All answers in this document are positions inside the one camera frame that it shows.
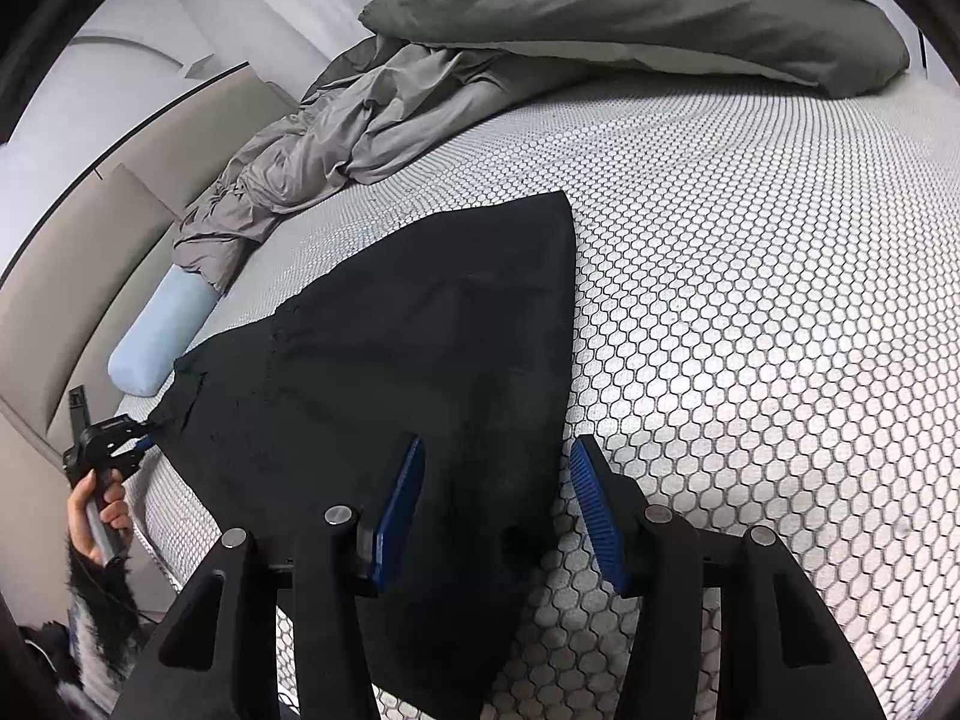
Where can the dark grey-green duvet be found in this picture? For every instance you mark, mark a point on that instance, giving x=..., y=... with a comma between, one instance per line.
x=637, y=22

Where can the beige padded headboard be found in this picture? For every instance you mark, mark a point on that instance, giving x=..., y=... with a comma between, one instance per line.
x=112, y=240

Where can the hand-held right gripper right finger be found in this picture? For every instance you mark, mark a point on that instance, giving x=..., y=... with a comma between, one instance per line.
x=596, y=517

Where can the white honeycomb bed mattress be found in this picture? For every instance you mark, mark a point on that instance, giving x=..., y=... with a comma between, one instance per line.
x=750, y=315

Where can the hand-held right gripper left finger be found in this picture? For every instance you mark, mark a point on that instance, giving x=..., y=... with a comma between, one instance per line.
x=397, y=514

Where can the person's left forearm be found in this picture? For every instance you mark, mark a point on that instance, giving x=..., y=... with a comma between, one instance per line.
x=105, y=615

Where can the black pants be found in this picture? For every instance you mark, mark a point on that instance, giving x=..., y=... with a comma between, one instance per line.
x=412, y=330

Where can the grey crumpled jacket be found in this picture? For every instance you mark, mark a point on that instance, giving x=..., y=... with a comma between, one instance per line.
x=360, y=142

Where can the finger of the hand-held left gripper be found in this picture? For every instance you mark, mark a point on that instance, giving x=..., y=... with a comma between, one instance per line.
x=139, y=454
x=139, y=429

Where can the person's left hand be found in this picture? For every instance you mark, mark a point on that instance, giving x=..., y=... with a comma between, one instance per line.
x=105, y=514

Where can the light blue bolster pillow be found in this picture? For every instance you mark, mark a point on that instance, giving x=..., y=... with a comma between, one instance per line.
x=161, y=330

